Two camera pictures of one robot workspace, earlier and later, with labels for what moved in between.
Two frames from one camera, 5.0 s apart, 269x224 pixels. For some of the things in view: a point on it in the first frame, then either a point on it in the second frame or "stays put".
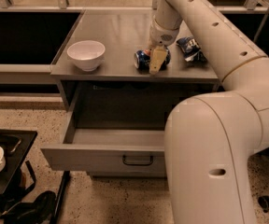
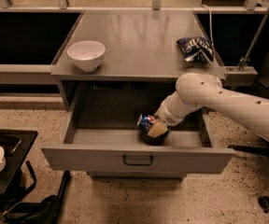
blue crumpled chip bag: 191,50 stays put
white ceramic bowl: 87,54 stays put
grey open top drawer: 108,151 stays put
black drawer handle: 138,164 stays put
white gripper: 160,36 → 166,115
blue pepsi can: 142,60 → 145,121
